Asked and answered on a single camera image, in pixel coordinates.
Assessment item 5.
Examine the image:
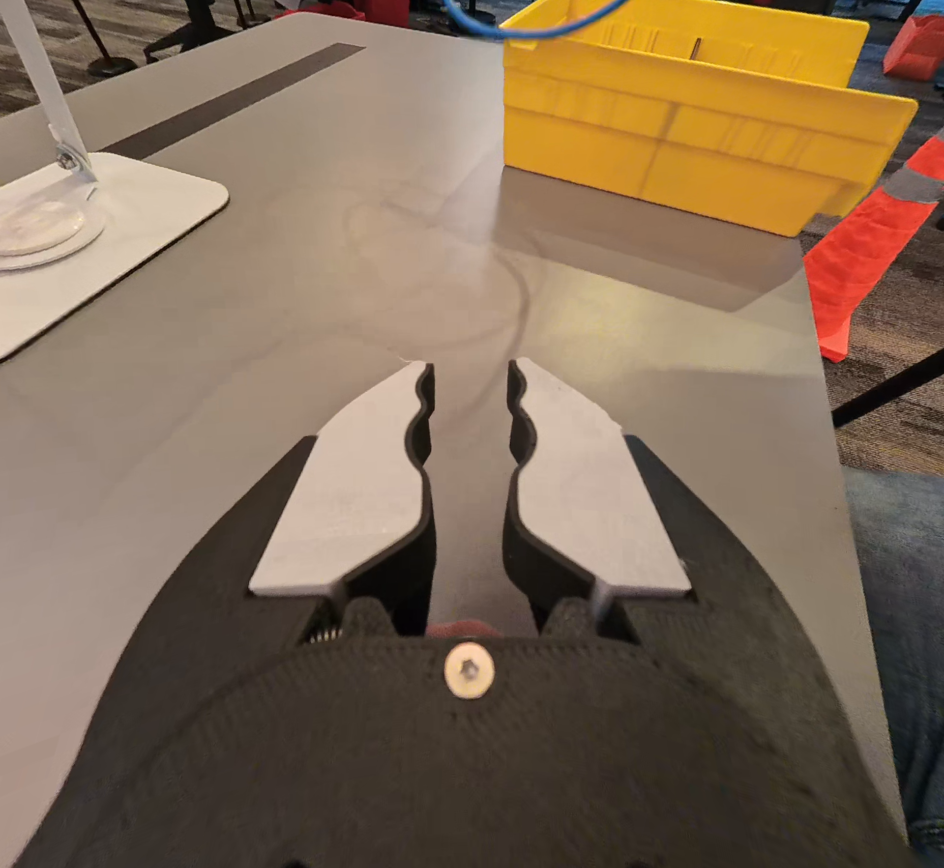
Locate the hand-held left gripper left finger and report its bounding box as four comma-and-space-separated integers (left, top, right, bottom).
249, 359, 438, 635

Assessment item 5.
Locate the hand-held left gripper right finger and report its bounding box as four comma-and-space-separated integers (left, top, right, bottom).
503, 356, 694, 635

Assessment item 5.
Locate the yellow plastic bin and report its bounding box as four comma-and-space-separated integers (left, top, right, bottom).
500, 0, 919, 237

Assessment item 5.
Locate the black metal bar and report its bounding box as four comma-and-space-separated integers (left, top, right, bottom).
832, 367, 944, 430

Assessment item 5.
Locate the person's leg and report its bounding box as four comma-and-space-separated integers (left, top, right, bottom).
844, 470, 944, 862

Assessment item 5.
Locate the orange safety cone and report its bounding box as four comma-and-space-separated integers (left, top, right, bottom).
802, 138, 944, 364

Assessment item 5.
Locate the black pole stand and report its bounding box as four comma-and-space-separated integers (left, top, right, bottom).
29, 0, 137, 78

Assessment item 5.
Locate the red plastic bin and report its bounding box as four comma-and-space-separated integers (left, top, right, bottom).
883, 15, 944, 82

